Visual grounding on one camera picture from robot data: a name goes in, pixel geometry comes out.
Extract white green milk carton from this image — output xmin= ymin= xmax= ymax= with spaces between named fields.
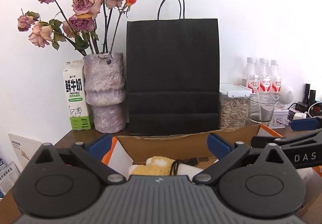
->
xmin=63 ymin=59 xmax=92 ymax=131

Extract water bottle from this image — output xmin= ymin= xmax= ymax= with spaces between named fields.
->
xmin=241 ymin=57 xmax=260 ymax=94
xmin=270 ymin=60 xmax=282 ymax=94
xmin=258 ymin=58 xmax=271 ymax=92

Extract yellow white plush toy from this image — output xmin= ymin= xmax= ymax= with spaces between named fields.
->
xmin=129 ymin=155 xmax=205 ymax=177

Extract dried pink roses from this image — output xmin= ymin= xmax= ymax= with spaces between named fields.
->
xmin=18 ymin=0 xmax=137 ymax=60

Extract red cardboard box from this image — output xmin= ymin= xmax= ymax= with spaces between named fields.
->
xmin=101 ymin=124 xmax=283 ymax=179

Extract white round speaker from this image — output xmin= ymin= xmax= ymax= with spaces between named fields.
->
xmin=279 ymin=90 xmax=294 ymax=105

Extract purple ceramic vase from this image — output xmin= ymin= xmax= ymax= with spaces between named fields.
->
xmin=83 ymin=53 xmax=126 ymax=133

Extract clear glass cup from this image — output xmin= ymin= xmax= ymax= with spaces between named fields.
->
xmin=248 ymin=93 xmax=276 ymax=123

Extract clear seed container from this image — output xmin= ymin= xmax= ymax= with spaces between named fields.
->
xmin=218 ymin=84 xmax=252 ymax=130

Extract white floral tin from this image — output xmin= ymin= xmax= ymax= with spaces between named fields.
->
xmin=268 ymin=106 xmax=289 ymax=129

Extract white power adapter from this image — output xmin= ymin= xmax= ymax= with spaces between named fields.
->
xmin=289 ymin=109 xmax=307 ymax=121

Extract black usb cable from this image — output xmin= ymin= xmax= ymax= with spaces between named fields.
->
xmin=168 ymin=158 xmax=199 ymax=177

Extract black paper bag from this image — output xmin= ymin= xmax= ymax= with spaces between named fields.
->
xmin=126 ymin=0 xmax=220 ymax=136

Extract water bottle right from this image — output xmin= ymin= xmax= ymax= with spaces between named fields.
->
xmin=270 ymin=60 xmax=282 ymax=94

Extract white leaflet by wall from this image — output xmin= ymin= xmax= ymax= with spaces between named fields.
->
xmin=8 ymin=133 xmax=42 ymax=169

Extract water bottle middle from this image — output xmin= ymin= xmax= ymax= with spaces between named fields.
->
xmin=258 ymin=58 xmax=271 ymax=92

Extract water bottle left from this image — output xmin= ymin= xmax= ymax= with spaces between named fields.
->
xmin=241 ymin=57 xmax=260 ymax=94

